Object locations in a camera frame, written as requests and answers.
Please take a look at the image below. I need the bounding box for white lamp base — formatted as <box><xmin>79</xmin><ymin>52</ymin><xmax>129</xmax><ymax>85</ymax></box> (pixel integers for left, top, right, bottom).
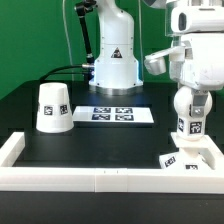
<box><xmin>159</xmin><ymin>132</ymin><xmax>211</xmax><ymax>171</ymax></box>

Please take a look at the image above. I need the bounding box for grey cable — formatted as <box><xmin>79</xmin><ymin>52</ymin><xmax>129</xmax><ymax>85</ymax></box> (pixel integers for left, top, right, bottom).
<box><xmin>61</xmin><ymin>0</ymin><xmax>76</xmax><ymax>83</ymax></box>

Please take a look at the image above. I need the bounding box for white U-shaped frame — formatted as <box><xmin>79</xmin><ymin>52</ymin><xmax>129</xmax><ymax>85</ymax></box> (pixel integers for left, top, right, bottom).
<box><xmin>0</xmin><ymin>132</ymin><xmax>224</xmax><ymax>194</ymax></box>

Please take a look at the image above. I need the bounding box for black cable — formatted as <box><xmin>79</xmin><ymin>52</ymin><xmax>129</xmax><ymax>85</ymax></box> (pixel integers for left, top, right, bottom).
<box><xmin>38</xmin><ymin>63</ymin><xmax>96</xmax><ymax>84</ymax></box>

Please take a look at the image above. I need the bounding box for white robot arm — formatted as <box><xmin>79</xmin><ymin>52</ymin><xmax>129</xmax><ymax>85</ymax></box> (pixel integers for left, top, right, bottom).
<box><xmin>90</xmin><ymin>0</ymin><xmax>224</xmax><ymax>118</ymax></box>

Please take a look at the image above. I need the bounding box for white marker tag sheet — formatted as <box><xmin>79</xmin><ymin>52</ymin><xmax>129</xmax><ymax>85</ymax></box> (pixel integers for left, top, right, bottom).
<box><xmin>73</xmin><ymin>106</ymin><xmax>154</xmax><ymax>124</ymax></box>

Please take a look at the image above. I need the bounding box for white lamp bulb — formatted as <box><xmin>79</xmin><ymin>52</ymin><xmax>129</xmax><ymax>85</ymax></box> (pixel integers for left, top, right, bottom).
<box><xmin>174</xmin><ymin>86</ymin><xmax>212</xmax><ymax>141</ymax></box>

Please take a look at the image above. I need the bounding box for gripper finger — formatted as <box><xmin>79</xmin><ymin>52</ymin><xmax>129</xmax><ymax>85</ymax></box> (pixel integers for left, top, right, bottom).
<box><xmin>190</xmin><ymin>89</ymin><xmax>208</xmax><ymax>118</ymax></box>

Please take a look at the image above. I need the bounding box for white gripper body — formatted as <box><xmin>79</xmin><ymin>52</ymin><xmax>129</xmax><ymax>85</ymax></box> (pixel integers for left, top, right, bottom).
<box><xmin>144</xmin><ymin>33</ymin><xmax>224</xmax><ymax>91</ymax></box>

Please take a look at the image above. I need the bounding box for white lamp shade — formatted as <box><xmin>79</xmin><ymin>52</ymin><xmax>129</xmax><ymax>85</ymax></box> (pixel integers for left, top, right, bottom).
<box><xmin>36</xmin><ymin>82</ymin><xmax>73</xmax><ymax>133</ymax></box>

